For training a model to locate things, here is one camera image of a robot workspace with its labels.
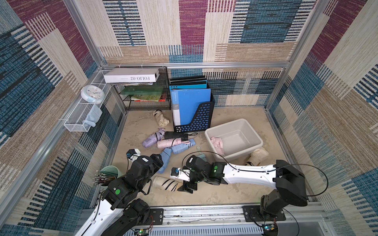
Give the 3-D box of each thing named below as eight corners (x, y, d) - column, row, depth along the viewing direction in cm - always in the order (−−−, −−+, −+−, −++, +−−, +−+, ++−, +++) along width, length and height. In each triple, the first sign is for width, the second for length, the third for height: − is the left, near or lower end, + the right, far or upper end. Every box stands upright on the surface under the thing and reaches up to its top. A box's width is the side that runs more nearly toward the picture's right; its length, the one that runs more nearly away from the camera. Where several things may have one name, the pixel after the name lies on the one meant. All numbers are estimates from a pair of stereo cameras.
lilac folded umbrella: (142, 144, 100) (141, 143, 98) (161, 128, 109) (160, 126, 107) (149, 151, 97) (148, 149, 95) (168, 133, 106) (168, 132, 104)
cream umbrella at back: (161, 128, 108) (160, 124, 105) (151, 114, 118) (150, 110, 114) (169, 124, 111) (169, 120, 107) (159, 110, 120) (158, 106, 116)
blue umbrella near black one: (173, 155, 96) (173, 152, 93) (171, 149, 98) (170, 147, 96) (196, 145, 100) (196, 143, 98) (193, 140, 103) (193, 138, 100)
